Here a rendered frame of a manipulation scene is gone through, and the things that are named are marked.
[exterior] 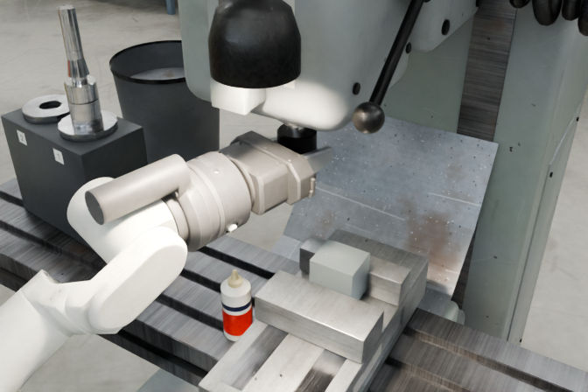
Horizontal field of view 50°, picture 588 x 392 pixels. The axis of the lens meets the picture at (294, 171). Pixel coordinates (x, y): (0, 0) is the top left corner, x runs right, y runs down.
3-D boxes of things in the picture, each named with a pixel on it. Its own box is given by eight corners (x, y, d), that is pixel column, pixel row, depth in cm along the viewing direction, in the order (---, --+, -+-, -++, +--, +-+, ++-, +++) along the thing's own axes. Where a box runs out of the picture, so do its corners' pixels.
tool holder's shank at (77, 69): (87, 74, 97) (74, 3, 91) (93, 81, 95) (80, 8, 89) (66, 79, 96) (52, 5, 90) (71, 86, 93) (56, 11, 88)
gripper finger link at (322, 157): (327, 164, 77) (290, 182, 73) (328, 140, 75) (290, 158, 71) (338, 168, 76) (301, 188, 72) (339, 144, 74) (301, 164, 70)
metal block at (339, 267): (350, 312, 79) (353, 276, 76) (308, 296, 82) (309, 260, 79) (367, 289, 83) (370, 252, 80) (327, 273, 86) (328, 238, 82)
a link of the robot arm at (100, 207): (221, 256, 67) (128, 310, 60) (163, 205, 73) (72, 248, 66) (224, 171, 60) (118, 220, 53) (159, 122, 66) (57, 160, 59)
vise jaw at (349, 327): (361, 366, 73) (364, 340, 71) (254, 318, 80) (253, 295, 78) (382, 332, 78) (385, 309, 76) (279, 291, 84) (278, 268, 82)
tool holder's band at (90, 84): (93, 78, 99) (91, 72, 98) (100, 88, 95) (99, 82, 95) (61, 84, 97) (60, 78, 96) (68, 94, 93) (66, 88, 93)
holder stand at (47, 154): (100, 255, 102) (78, 148, 92) (23, 209, 113) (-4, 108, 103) (157, 221, 110) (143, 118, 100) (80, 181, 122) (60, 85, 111)
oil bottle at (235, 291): (241, 346, 85) (238, 284, 80) (218, 335, 87) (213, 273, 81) (258, 327, 88) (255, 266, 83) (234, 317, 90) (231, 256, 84)
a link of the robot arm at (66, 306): (199, 259, 62) (94, 362, 58) (148, 213, 67) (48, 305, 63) (174, 227, 57) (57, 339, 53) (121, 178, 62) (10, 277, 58)
